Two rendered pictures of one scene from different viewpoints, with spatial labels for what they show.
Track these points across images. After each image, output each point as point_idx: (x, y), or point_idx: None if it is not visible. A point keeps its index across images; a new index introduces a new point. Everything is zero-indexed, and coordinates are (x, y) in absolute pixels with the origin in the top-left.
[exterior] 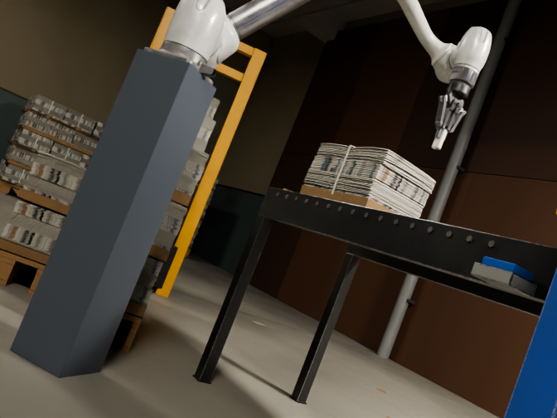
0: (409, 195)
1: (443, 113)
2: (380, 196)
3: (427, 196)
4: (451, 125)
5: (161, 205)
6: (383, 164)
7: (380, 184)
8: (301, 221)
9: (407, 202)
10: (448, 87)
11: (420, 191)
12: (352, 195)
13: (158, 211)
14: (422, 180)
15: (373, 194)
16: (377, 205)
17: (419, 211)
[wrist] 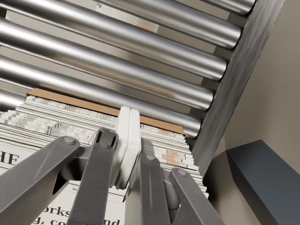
0: (72, 129)
1: (213, 218)
2: (156, 137)
3: (2, 119)
4: (89, 161)
5: (291, 221)
6: (196, 170)
7: (168, 149)
8: None
9: (75, 122)
10: None
11: (36, 128)
12: None
13: (287, 216)
14: (40, 140)
15: (175, 140)
16: (160, 126)
17: (25, 108)
